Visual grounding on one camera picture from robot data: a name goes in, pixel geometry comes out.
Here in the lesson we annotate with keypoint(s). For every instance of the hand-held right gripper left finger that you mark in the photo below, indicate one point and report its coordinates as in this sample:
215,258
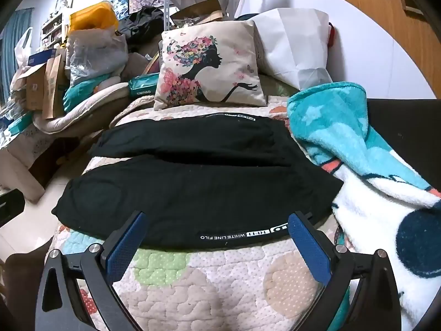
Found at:
123,248

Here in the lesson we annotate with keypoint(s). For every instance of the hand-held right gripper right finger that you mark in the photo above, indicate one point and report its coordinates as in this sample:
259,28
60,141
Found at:
308,244

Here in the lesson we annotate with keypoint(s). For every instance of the black pants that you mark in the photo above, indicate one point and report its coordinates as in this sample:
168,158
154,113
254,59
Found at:
193,179

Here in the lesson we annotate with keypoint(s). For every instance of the teal and white fleece blanket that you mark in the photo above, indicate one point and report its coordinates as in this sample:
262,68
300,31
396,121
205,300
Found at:
372,179

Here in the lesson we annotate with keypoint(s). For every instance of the quilted dotted bed cover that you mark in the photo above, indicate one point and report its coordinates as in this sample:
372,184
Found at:
213,282

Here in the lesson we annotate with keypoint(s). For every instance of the beige padded cushion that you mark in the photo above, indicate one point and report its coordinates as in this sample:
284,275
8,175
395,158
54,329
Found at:
86,107

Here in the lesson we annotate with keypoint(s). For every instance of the teal wet wipes pack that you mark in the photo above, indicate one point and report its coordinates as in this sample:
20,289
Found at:
143,89

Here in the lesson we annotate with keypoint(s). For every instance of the brown cardboard box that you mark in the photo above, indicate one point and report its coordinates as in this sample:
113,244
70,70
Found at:
43,82

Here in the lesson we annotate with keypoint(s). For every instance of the clear plastic bag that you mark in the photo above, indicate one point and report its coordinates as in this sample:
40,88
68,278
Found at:
93,55

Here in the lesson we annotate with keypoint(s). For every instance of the white paper bag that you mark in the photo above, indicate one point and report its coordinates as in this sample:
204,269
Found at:
296,44

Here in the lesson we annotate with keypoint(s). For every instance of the floral silhouette print cushion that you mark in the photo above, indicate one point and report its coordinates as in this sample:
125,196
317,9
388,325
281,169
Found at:
210,65

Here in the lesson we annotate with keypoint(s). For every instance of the white plastic bag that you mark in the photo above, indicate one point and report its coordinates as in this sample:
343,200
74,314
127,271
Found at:
21,48

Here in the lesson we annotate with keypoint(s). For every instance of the black bag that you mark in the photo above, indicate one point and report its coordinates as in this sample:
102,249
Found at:
144,24

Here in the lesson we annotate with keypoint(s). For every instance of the blue curtain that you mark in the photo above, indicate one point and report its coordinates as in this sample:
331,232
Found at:
13,48

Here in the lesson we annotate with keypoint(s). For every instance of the yellow bag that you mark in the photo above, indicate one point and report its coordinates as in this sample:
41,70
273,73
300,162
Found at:
93,15

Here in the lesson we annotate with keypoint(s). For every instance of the wooden door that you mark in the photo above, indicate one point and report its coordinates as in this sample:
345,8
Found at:
372,17

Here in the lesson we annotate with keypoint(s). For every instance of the blue wave wall poster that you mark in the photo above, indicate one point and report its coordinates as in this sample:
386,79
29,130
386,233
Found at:
119,5

